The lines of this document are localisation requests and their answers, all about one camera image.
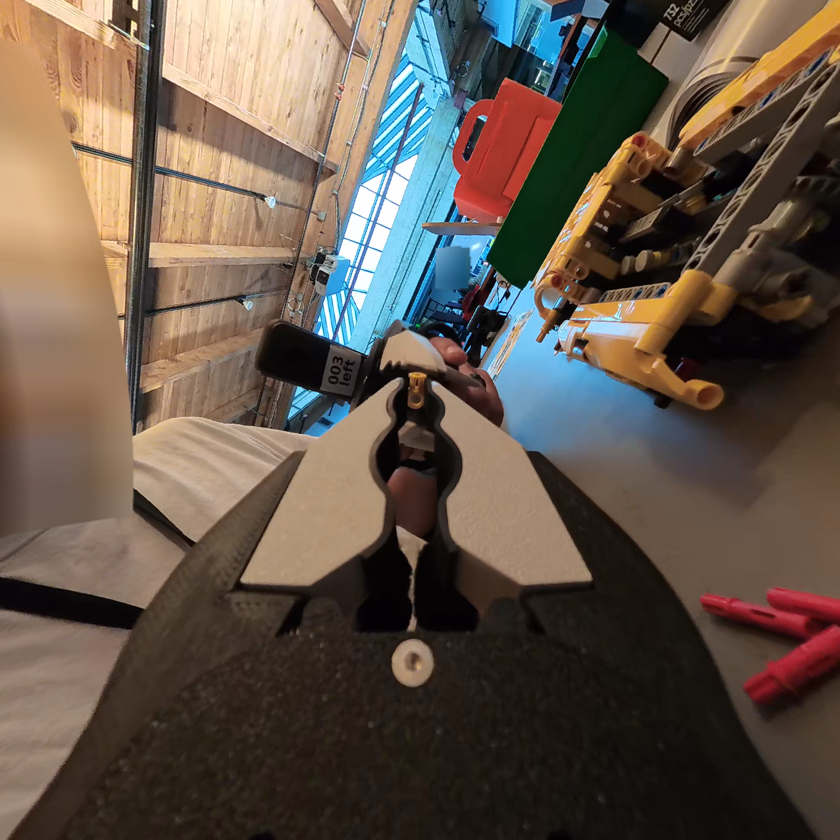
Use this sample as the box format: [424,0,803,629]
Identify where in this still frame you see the red axle pin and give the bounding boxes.
[766,587,840,625]
[743,624,840,707]
[700,592,829,639]

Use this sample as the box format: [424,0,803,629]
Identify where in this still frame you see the person's left hand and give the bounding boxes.
[386,336,507,534]

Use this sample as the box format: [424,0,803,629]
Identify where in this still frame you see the white ceiling device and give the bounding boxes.
[307,252,350,298]

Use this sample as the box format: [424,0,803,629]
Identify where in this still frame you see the black shoulder strap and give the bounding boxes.
[0,491,199,632]

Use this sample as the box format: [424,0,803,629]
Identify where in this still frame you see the orange container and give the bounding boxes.
[452,78,564,226]

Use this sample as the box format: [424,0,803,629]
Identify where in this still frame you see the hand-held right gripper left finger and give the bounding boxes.
[240,377,411,632]

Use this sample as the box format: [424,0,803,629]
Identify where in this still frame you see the yellow brick toy car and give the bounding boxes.
[532,10,840,412]

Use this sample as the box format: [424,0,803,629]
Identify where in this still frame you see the open instruction booklet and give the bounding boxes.
[668,0,778,153]

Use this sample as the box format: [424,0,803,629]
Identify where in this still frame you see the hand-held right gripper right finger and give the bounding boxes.
[416,382,595,631]

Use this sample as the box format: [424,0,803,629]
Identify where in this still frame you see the sticker sheet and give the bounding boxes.
[482,308,533,379]

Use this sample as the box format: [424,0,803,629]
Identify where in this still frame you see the toy car set box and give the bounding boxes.
[659,0,733,42]

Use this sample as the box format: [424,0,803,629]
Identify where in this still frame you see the green plastic bin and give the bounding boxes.
[489,26,670,290]

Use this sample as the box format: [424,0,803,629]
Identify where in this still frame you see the skylight window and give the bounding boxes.
[314,58,422,350]

